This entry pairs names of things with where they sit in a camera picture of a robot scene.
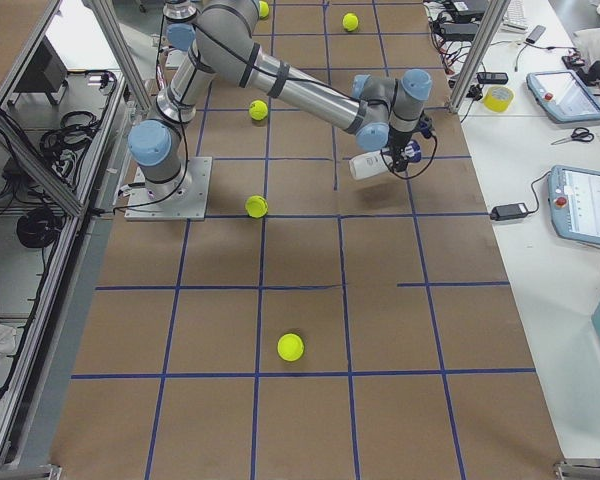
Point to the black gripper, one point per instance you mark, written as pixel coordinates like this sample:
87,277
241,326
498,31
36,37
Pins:
399,139

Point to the yellow tape roll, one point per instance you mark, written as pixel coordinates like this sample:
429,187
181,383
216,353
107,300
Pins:
498,98

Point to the tennis ball with black print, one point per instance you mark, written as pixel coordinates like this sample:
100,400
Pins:
258,110

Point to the aluminium frame post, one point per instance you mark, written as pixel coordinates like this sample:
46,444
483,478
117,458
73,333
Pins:
488,27

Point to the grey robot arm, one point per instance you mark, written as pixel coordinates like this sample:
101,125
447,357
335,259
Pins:
382,113

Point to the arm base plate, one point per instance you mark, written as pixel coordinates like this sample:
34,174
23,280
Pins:
183,198

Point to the clear tennis ball can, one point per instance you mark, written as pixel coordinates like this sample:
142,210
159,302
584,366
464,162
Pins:
367,165

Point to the tennis ball near gripper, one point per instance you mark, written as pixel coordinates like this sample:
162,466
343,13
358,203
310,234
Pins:
350,22

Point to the teach pendant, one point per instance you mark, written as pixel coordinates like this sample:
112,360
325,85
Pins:
574,203
563,96

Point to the tennis ball far right area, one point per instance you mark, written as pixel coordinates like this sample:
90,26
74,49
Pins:
290,347

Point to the black handled scissors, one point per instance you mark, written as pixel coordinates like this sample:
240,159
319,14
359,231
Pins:
579,134

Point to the black phone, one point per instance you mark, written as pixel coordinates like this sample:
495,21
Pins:
492,78

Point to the black power adapter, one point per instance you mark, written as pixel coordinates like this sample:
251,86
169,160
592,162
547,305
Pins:
506,212

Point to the upper teach pendant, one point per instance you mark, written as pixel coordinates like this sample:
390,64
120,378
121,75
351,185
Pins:
563,96

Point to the tennis ball near base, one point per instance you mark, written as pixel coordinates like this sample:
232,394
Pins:
256,206

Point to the lower teach pendant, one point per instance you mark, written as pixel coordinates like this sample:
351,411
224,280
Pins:
574,203

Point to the tennis ball front left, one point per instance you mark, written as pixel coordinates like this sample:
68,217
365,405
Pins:
264,9

